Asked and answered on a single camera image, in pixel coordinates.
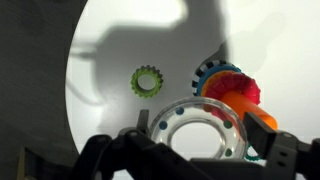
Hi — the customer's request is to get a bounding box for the orange toy ring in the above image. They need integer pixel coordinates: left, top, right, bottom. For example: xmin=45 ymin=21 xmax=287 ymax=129
xmin=200 ymin=70 xmax=234 ymax=98

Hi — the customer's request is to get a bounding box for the orange stand post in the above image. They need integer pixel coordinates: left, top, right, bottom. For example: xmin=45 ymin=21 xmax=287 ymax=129
xmin=219 ymin=90 xmax=279 ymax=131

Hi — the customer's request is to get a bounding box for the blue toy ring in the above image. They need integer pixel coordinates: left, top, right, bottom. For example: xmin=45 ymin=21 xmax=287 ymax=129
xmin=196 ymin=64 xmax=243 ymax=98

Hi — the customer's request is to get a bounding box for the clear plastic ring with beads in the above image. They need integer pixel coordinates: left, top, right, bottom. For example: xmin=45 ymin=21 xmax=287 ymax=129
xmin=147 ymin=97 xmax=249 ymax=161

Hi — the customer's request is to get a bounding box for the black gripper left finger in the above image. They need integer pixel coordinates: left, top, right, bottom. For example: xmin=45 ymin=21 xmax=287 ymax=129
xmin=134 ymin=109 xmax=150 ymax=136

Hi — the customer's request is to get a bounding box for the dark green thin ring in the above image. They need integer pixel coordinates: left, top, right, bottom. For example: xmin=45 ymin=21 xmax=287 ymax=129
xmin=244 ymin=143 xmax=262 ymax=163

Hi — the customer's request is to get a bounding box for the red toy ring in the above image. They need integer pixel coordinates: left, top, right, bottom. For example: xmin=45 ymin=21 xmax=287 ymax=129
xmin=208 ymin=72 xmax=262 ymax=106

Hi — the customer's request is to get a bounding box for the lime green toothed ring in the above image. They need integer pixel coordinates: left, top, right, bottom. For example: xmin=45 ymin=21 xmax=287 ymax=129
xmin=129 ymin=64 xmax=164 ymax=99

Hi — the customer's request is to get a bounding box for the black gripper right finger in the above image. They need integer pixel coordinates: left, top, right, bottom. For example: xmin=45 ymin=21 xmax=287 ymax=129
xmin=242 ymin=111 xmax=278 ymax=160

